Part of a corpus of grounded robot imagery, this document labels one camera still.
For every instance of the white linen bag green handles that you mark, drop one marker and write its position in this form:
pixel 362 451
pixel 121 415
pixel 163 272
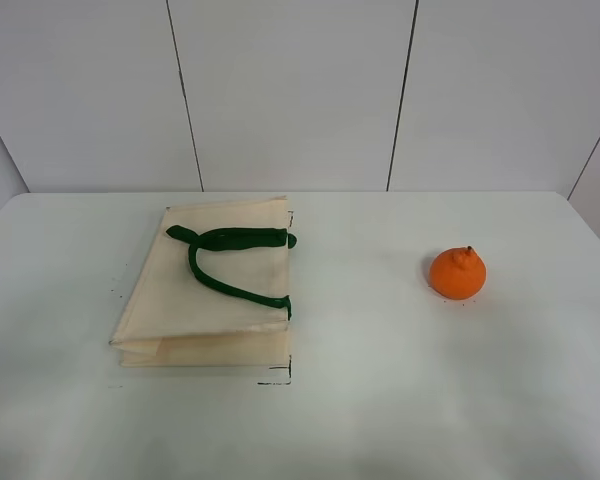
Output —
pixel 214 289

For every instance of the orange fruit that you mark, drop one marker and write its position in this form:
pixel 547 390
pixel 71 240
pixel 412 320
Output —
pixel 458 273

